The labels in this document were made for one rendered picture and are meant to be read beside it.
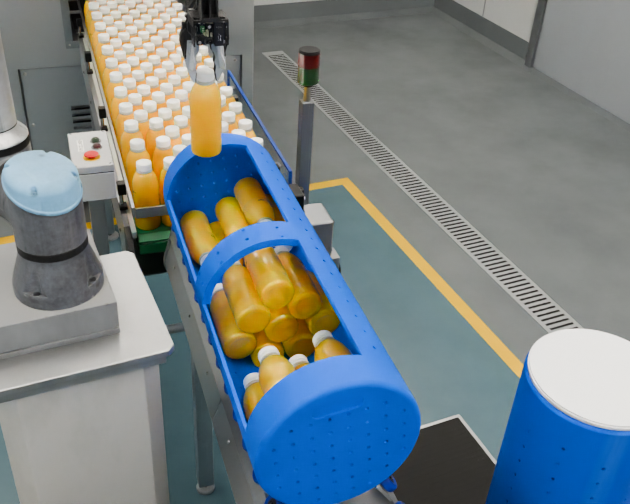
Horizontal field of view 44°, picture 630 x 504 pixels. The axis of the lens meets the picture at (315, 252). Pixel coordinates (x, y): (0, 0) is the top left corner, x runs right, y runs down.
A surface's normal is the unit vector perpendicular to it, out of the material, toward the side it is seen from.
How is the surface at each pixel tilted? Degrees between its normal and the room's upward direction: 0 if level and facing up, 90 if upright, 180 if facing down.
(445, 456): 0
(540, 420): 90
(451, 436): 0
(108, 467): 90
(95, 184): 90
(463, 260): 0
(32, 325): 90
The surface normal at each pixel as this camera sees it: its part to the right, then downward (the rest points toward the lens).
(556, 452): -0.65, 0.39
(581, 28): -0.91, 0.19
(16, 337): 0.40, 0.54
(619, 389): 0.05, -0.82
